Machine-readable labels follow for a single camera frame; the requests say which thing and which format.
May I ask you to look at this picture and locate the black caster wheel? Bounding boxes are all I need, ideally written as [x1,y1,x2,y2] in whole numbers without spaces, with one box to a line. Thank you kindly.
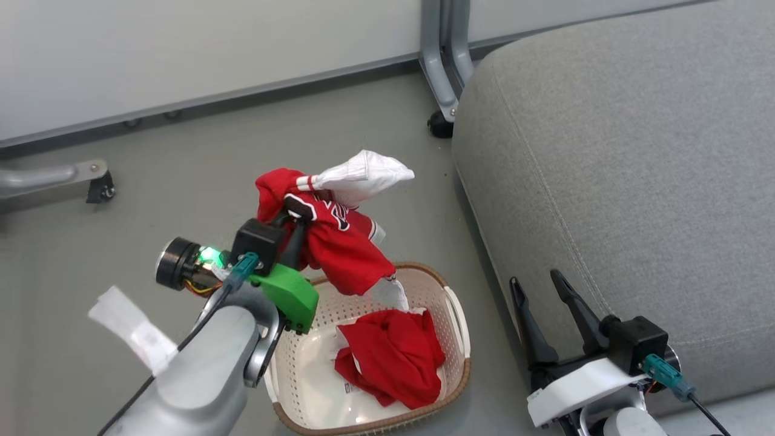
[86,171,116,204]
[427,110,455,139]

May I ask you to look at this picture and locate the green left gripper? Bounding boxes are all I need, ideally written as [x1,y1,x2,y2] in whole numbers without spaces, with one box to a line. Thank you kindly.
[156,209,320,334]

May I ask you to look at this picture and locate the plain red garment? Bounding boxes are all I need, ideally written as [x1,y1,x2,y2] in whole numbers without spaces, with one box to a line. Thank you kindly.
[334,309,447,410]

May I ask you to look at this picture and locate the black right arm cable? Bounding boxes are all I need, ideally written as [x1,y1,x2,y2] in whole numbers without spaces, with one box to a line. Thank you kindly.
[642,354,733,436]

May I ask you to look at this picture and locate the white plastic laundry basket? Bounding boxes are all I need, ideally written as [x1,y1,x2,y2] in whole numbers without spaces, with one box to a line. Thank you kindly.
[265,262,472,436]

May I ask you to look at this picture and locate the grey fabric sofa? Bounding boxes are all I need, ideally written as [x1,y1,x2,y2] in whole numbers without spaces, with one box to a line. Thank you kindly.
[452,0,775,418]

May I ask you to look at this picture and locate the grey upright partition leg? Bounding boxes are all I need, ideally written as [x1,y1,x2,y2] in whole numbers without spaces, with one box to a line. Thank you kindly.
[420,0,475,125]

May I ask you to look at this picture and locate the grey flat partition foot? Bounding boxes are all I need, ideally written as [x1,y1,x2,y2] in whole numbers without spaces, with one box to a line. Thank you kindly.
[0,159,108,200]

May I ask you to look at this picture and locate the red and white jersey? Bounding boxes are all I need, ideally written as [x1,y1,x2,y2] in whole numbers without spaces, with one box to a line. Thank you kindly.
[256,150,415,312]

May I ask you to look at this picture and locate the white paper tag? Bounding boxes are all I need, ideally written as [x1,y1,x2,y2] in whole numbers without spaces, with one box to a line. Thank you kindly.
[88,286,179,376]

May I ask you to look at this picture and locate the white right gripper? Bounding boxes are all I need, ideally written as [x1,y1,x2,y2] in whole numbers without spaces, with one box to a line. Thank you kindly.
[510,269,648,428]

